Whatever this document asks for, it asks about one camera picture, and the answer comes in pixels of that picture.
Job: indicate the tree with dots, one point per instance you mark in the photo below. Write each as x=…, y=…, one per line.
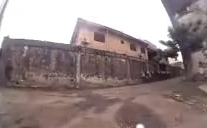
x=187, y=43

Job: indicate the robot's own part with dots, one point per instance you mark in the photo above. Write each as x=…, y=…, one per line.
x=140, y=126

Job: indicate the orange two-storey building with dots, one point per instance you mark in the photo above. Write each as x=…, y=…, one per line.
x=111, y=41

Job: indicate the grey building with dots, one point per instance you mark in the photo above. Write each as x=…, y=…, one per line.
x=204, y=13

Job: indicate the brown dirt road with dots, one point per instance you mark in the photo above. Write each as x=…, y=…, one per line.
x=91, y=106

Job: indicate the weathered stained concrete wall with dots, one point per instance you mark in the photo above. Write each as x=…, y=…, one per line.
x=51, y=65

